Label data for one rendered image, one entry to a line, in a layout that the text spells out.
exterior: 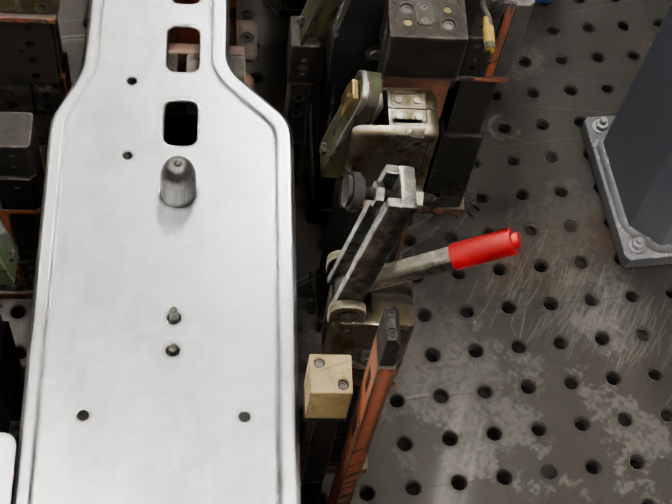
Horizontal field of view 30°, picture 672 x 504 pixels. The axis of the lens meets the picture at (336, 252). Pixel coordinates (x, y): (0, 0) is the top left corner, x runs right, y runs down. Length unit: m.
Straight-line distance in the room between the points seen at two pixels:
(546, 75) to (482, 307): 0.36
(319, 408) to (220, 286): 0.15
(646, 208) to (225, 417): 0.64
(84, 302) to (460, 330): 0.51
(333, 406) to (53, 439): 0.22
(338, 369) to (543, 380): 0.48
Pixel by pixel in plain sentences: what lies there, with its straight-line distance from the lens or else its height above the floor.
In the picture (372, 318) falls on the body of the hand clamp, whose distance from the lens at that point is 1.02.
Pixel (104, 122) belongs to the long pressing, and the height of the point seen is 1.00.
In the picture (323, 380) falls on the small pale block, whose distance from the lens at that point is 0.98.
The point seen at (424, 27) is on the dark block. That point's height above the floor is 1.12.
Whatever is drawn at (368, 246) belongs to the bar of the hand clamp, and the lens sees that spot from 0.93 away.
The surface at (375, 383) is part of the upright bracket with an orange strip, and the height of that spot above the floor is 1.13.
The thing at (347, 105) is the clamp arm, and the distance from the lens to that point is 1.09.
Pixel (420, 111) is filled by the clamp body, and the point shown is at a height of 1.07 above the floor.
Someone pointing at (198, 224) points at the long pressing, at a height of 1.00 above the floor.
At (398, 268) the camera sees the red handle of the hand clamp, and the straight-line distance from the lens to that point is 1.00.
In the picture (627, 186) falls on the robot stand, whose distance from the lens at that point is 1.52.
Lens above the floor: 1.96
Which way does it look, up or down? 60 degrees down
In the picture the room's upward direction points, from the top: 11 degrees clockwise
